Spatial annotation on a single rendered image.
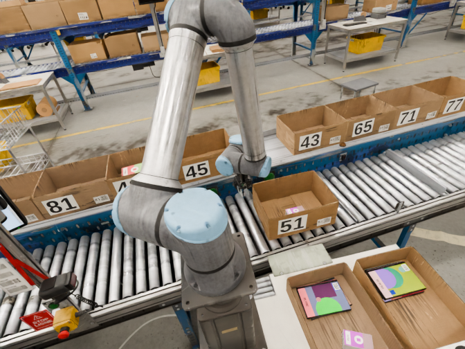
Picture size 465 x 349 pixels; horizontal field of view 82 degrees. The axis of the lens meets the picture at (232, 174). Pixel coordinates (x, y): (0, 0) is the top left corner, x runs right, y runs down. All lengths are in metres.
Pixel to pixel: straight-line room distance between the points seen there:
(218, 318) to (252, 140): 0.61
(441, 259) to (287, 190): 1.44
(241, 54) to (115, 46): 4.95
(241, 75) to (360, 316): 1.05
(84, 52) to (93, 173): 4.04
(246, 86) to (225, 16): 0.21
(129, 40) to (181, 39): 4.85
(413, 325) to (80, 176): 1.94
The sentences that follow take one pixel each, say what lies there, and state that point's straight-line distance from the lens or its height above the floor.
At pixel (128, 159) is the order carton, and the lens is 1.93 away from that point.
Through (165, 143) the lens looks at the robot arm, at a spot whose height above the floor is 1.57.
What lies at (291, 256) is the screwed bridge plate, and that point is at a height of 0.75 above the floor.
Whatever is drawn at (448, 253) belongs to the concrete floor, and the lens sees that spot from 2.78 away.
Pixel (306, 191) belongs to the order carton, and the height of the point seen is 0.76.
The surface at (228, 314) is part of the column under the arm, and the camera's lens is 0.95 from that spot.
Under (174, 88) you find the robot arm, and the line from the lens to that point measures 0.81.
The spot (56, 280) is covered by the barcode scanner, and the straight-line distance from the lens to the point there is 1.24.
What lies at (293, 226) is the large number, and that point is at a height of 0.82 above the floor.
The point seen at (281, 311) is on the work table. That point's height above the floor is 0.75.
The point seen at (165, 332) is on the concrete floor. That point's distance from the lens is 2.19.
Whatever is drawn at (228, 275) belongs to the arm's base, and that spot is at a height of 1.27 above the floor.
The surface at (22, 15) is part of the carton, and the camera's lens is 6.18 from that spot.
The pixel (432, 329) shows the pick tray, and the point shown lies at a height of 0.76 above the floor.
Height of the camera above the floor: 1.94
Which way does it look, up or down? 38 degrees down
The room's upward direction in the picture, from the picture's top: 7 degrees counter-clockwise
